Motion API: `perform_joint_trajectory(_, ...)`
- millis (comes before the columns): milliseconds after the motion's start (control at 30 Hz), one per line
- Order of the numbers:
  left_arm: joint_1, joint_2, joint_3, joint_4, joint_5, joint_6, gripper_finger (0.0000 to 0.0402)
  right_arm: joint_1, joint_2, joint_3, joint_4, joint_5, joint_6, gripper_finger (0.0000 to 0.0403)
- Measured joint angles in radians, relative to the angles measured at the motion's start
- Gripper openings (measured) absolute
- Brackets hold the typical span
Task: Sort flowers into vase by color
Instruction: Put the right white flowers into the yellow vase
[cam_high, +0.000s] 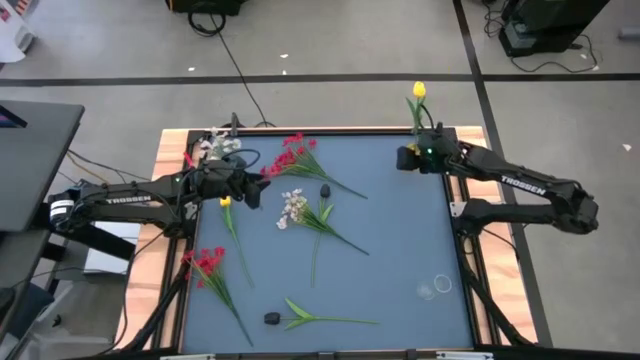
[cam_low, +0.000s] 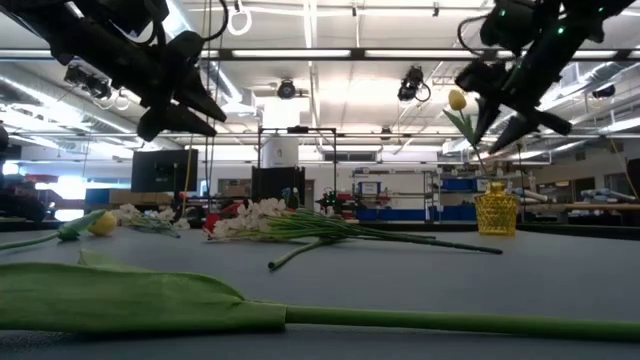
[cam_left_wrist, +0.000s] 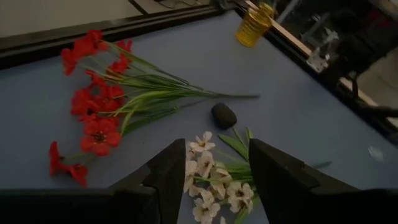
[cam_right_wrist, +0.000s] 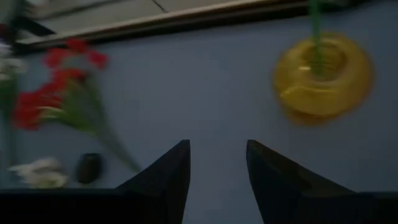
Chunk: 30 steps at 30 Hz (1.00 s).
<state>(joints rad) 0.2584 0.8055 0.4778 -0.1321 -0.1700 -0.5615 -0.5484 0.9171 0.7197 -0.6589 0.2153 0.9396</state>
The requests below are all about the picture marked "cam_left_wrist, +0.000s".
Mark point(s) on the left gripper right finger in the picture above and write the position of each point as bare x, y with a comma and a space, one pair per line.
273, 186

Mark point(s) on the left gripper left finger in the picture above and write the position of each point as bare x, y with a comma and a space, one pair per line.
168, 186

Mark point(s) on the white artificial flower bunch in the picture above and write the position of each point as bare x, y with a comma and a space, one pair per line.
205, 161

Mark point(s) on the red artificial flower bunch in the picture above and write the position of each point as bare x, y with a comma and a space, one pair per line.
99, 137

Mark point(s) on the yellow textured glass vase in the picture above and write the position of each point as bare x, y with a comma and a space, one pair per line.
252, 28

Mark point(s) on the dark purple artificial tulip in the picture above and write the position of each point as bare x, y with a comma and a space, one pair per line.
224, 115

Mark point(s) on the silver corner bracket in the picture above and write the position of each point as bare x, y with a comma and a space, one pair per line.
317, 62

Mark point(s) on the black aluminium table frame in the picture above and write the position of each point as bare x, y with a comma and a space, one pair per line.
93, 34

